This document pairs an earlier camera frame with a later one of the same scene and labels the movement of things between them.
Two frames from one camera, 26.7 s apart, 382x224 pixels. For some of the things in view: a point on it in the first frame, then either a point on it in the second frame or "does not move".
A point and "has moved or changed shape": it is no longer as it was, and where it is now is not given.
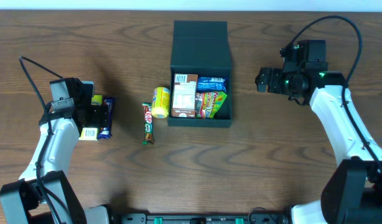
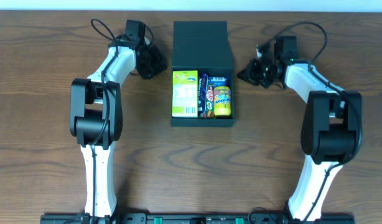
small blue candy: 105,132 has moved or changed shape
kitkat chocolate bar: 148,124 to 209,102
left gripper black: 96,116 to 154,62
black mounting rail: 255,218 does not move
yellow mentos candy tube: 160,102 to 222,101
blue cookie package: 211,84 does not move
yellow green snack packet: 91,134 has moved or changed shape
